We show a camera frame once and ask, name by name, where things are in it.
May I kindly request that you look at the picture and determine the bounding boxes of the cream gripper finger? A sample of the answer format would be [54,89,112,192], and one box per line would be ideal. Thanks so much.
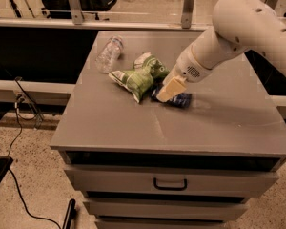
[156,76,186,102]

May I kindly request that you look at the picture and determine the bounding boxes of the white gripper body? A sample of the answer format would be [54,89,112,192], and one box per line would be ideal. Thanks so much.
[163,43,215,85]

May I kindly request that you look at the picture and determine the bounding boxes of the dark blue rxbar wrapper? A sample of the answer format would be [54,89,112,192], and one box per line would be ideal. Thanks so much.
[150,84,192,109]

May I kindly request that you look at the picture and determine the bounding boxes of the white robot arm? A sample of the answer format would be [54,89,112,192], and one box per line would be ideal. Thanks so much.
[156,0,286,102]

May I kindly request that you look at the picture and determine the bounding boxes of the green jalapeno chip bag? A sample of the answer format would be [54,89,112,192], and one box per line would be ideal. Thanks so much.
[109,52,170,103]

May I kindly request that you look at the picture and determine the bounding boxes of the clear plastic water bottle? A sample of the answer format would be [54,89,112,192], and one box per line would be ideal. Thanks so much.
[95,36,124,73]

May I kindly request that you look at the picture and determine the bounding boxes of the grey drawer cabinet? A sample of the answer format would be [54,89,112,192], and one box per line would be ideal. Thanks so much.
[50,31,286,229]

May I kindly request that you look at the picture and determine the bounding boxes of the metal rail bracket middle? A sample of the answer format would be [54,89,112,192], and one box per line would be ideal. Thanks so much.
[181,0,194,29]

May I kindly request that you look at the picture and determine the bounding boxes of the black drawer handle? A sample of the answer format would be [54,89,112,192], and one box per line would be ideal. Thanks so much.
[153,177,188,191]

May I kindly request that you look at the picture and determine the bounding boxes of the black floor cable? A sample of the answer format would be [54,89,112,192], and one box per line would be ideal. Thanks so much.
[6,76,64,229]

